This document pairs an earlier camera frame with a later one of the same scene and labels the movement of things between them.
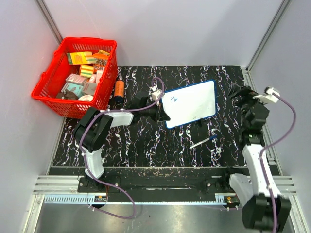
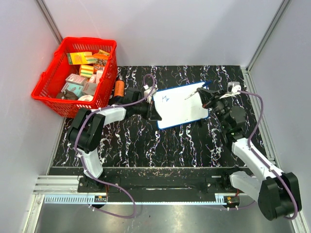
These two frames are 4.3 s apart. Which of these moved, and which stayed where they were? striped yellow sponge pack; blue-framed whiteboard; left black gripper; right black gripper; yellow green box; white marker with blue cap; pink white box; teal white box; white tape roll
Moved: right black gripper; blue-framed whiteboard; white marker with blue cap; left black gripper
Stayed: yellow green box; pink white box; white tape roll; striped yellow sponge pack; teal white box
